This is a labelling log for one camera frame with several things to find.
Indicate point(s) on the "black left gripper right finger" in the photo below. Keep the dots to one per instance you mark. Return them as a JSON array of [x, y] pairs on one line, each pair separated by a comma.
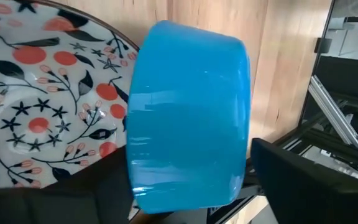
[[291, 186]]

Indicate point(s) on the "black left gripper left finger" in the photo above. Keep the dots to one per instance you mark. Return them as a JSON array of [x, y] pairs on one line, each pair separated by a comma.
[[110, 186]]

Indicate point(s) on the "blue plastic bowl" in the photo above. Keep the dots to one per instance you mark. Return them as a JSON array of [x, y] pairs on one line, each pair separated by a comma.
[[188, 118]]

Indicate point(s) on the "silver aluminium extrusion bar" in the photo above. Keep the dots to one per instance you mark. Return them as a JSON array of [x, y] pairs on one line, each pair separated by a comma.
[[334, 112]]

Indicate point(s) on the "black aluminium table frame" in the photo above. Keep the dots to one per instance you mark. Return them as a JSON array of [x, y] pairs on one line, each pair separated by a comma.
[[322, 137]]

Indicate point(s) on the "black frame clip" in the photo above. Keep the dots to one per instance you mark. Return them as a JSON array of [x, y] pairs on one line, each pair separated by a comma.
[[322, 45]]

